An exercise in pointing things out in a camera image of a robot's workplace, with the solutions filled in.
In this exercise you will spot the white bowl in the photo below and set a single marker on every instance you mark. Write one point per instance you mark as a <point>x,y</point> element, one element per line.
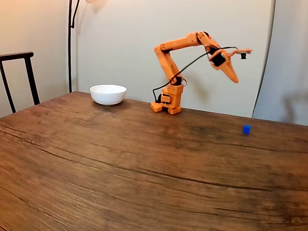
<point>108,96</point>

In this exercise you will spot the black chair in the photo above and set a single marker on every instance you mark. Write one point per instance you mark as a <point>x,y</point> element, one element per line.
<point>29,72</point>

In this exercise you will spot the blue cube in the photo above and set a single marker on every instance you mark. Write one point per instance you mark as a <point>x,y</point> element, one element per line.
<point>246,129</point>

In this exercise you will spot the black floor lamp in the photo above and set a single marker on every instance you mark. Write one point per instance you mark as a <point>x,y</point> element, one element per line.
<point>69,48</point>

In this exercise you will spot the orange gripper camera mount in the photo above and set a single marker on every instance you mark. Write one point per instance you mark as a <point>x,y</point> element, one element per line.
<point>243,51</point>

